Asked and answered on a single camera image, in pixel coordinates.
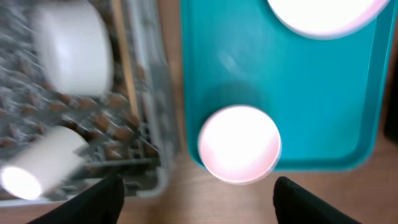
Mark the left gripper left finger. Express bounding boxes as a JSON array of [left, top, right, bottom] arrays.
[[30, 176, 124, 224]]

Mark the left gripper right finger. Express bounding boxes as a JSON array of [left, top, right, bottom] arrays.
[[273, 177, 359, 224]]

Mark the white cup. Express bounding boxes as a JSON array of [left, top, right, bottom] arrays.
[[1, 126, 89, 200]]

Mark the small pink saucer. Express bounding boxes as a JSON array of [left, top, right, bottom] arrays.
[[197, 105, 282, 185]]

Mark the grey bowl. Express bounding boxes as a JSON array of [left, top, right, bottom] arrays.
[[35, 1, 113, 97]]

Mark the wooden chopstick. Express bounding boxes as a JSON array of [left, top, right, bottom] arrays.
[[111, 0, 139, 118]]

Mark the grey plastic dish rack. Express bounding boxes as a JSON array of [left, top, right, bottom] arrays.
[[1, 1, 179, 207]]

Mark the teal serving tray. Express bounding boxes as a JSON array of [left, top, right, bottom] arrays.
[[180, 0, 397, 170]]

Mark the large white plate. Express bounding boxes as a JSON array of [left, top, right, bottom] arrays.
[[267, 0, 390, 40]]

